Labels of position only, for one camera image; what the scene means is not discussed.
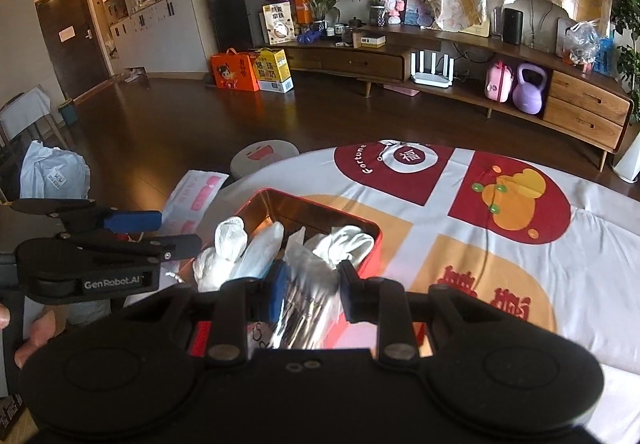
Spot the clear bag with toys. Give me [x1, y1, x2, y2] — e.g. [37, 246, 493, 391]
[562, 19, 601, 71]

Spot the black mini fridge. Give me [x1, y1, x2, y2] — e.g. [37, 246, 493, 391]
[208, 0, 279, 68]

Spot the small white box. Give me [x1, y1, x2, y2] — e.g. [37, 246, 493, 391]
[352, 32, 387, 49]

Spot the potted tree in white pot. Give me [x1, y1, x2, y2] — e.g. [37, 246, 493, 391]
[609, 0, 640, 183]

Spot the red metal tin box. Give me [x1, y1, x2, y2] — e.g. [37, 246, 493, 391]
[187, 187, 384, 361]

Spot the dark wooden door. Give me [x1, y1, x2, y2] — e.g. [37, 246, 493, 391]
[34, 0, 114, 101]

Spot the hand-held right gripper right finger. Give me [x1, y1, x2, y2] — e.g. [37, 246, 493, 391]
[338, 259, 467, 361]

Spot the clear bag with dark contents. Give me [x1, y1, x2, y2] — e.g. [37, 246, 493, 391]
[279, 226, 347, 351]

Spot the white crumpled plastic bag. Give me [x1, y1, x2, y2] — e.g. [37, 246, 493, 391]
[19, 140, 92, 201]

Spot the wooden TV cabinet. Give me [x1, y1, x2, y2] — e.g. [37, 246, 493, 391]
[272, 23, 636, 171]

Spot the pink flat scale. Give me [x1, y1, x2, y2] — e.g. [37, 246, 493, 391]
[382, 82, 421, 98]

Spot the person's left hand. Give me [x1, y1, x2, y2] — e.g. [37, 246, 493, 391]
[14, 311, 69, 371]

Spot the white and yellow snack box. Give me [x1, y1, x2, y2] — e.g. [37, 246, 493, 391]
[262, 2, 296, 46]

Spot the white router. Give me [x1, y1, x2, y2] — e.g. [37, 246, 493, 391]
[410, 49, 456, 86]

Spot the small leafy potted plant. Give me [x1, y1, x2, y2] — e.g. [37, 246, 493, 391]
[299, 0, 342, 33]

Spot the orange and red box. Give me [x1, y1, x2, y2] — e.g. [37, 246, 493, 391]
[262, 0, 311, 25]

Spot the green trash bin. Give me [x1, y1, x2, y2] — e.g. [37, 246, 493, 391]
[57, 98, 79, 126]

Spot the round white stool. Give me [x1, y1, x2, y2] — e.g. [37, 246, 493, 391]
[229, 138, 302, 185]

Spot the pink toy case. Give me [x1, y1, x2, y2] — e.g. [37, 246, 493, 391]
[483, 59, 516, 104]

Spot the white mesh foam sleeve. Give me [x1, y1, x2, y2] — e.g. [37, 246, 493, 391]
[192, 216, 249, 293]

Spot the translucent plastic bag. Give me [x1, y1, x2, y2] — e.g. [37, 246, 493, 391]
[234, 221, 286, 281]

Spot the black speaker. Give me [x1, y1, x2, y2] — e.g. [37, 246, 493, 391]
[501, 7, 525, 46]

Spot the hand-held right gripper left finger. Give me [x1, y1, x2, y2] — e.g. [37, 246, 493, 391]
[160, 261, 289, 361]

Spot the picture frame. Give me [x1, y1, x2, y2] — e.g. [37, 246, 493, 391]
[403, 0, 436, 28]

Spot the chair with white cover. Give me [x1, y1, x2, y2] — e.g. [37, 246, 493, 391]
[0, 83, 72, 151]

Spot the yellow gift box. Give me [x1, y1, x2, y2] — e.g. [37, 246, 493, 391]
[252, 47, 295, 94]

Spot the orange gift box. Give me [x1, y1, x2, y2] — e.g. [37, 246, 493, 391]
[209, 48, 261, 93]

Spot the grey shell-shaped board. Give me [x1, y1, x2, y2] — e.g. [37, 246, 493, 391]
[500, 0, 582, 58]

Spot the purple kettlebell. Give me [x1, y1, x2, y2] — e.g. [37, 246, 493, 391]
[510, 62, 549, 116]

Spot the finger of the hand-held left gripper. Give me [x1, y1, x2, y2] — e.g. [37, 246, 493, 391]
[14, 233, 204, 271]
[11, 198, 164, 236]

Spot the pink and white package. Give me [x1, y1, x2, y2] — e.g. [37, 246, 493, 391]
[159, 168, 229, 246]

